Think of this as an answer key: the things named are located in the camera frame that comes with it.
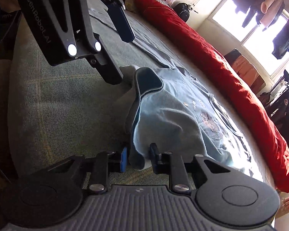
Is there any light blue cartoon t-shirt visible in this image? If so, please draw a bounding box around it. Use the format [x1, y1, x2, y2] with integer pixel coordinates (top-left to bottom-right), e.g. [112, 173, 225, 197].
[121, 66, 261, 179]

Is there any black round bag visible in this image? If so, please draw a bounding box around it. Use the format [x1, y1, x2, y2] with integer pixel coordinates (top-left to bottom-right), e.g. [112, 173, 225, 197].
[173, 3, 198, 22]

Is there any red quilt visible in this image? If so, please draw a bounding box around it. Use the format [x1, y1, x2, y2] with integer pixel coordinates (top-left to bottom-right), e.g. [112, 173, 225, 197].
[134, 0, 289, 193]

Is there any brown cardboard box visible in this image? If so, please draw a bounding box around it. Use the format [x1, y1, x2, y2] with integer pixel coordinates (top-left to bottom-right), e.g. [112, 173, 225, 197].
[224, 49, 266, 94]

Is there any black jacket on rack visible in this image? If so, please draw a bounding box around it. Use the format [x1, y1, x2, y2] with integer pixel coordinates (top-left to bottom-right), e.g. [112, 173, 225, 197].
[258, 69, 289, 151]

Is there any pink hanging garment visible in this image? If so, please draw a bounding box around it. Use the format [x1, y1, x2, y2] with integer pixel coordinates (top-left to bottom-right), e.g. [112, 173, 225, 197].
[260, 0, 283, 28]

